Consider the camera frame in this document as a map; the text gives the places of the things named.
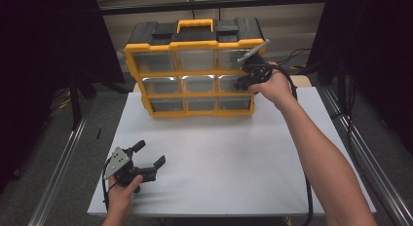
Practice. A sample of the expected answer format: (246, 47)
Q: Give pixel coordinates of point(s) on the black stand post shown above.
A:
(75, 102)

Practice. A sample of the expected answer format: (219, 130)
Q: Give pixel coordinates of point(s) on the black curtain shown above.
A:
(39, 57)
(373, 50)

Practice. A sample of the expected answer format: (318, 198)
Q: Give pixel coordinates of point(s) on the metal floor rail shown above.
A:
(383, 187)
(58, 174)

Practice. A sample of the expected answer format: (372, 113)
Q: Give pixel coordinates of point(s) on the clear plastic drawer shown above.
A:
(227, 84)

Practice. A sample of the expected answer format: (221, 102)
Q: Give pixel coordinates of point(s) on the grid of clear drawers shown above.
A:
(195, 59)

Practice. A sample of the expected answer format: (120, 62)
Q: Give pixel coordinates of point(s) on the yellow and black organizer case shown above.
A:
(162, 30)

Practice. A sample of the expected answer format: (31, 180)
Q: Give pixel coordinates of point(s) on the person's right hand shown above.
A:
(276, 84)

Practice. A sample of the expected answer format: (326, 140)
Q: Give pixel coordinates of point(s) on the person's left hand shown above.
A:
(120, 195)

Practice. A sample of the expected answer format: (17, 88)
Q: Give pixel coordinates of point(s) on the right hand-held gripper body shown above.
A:
(256, 65)

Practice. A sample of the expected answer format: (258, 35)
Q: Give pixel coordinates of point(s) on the black horizontal bar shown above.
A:
(156, 7)

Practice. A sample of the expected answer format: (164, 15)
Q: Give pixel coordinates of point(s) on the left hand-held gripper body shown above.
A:
(118, 161)

